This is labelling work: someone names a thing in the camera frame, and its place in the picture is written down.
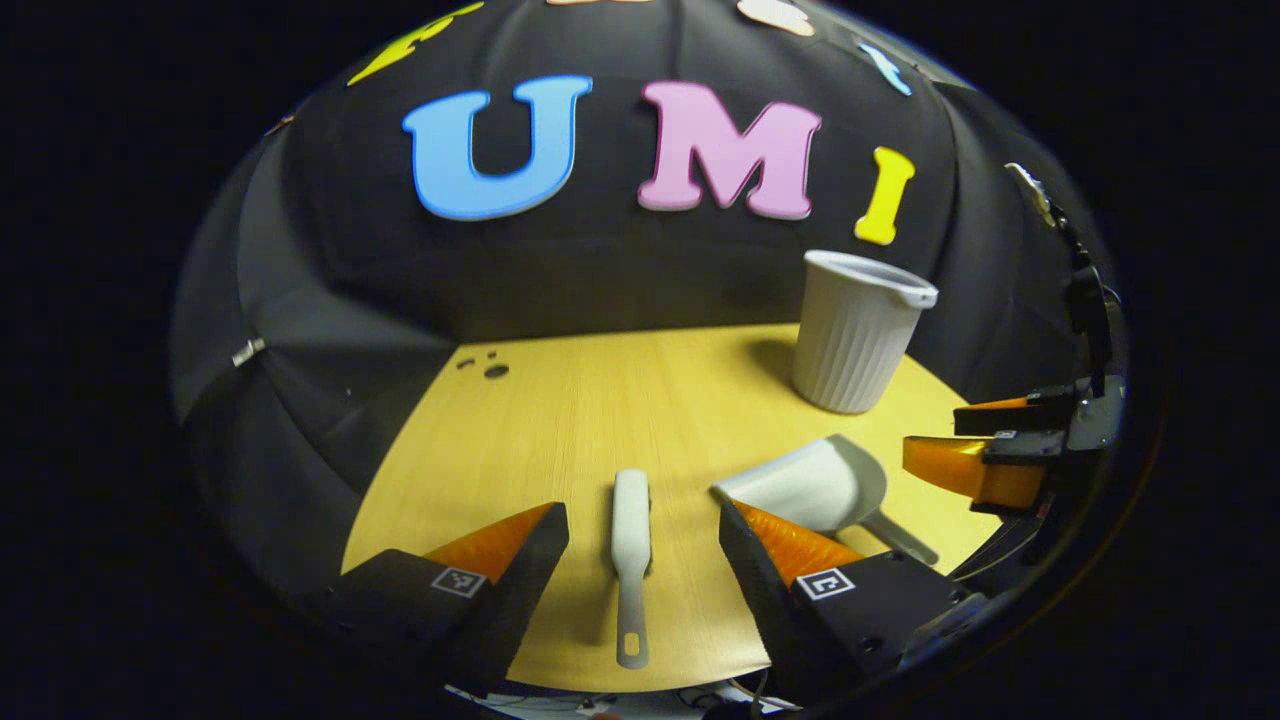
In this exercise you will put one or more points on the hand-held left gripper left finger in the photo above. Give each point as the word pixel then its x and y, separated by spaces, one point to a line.
pixel 530 580

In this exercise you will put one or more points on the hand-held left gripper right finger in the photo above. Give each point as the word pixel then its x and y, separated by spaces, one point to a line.
pixel 755 590

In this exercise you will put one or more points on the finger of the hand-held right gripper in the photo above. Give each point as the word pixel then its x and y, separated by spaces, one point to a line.
pixel 1010 420
pixel 950 462

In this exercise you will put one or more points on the small white broom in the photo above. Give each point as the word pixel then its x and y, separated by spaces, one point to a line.
pixel 631 520

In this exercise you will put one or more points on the white dustpan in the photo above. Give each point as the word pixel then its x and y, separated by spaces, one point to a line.
pixel 810 485

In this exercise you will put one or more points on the white ribbed garbage bin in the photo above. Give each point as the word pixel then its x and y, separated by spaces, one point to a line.
pixel 850 350

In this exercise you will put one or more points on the wooden desktop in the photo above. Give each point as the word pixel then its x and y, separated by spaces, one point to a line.
pixel 560 420

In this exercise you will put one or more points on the small silver clip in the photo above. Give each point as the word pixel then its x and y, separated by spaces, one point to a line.
pixel 248 351

